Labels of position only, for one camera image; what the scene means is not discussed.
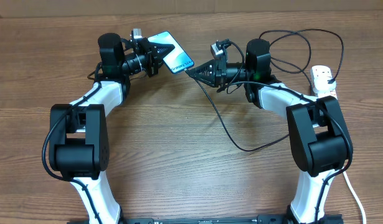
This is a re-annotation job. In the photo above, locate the black USB charging cable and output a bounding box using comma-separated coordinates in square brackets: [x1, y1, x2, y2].
[184, 29, 344, 153]

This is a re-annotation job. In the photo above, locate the Samsung Galaxy smartphone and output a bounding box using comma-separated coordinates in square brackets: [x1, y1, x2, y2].
[148, 31, 194, 74]

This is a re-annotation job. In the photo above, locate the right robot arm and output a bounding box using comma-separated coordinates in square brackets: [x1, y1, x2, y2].
[186, 39, 353, 223]

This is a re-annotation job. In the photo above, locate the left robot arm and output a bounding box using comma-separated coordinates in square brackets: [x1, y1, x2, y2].
[42, 29, 182, 223]

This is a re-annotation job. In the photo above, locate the white charger plug adapter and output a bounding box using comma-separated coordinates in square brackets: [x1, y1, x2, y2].
[313, 77, 336, 94]

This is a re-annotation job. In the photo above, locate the white power strip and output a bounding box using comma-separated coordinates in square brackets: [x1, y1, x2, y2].
[310, 65, 338, 98]

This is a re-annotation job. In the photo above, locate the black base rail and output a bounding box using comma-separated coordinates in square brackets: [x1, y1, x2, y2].
[66, 213, 344, 224]

